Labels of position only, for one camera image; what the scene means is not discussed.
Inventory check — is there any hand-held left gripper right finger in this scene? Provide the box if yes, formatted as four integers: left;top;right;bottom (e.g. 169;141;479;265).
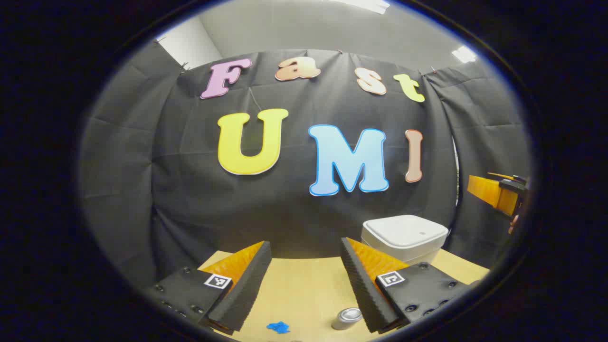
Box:
340;237;472;334

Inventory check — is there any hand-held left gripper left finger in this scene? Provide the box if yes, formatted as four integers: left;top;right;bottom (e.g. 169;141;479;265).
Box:
151;240;272;336

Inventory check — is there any silver pop can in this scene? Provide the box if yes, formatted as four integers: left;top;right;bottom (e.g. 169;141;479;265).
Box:
331;308;363;331

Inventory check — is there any white desktop garbage bin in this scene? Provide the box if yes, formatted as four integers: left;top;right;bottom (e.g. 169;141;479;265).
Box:
361;215;449;266

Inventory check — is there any wooden desktop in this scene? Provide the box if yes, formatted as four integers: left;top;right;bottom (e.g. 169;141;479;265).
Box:
197;249;491;342

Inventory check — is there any black backdrop cloth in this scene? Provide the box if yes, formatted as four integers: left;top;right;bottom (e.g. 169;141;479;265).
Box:
78;40;532;290

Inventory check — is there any ceiling light panel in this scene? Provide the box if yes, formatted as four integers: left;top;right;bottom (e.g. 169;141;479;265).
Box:
451;46;477;64
332;0;391;13

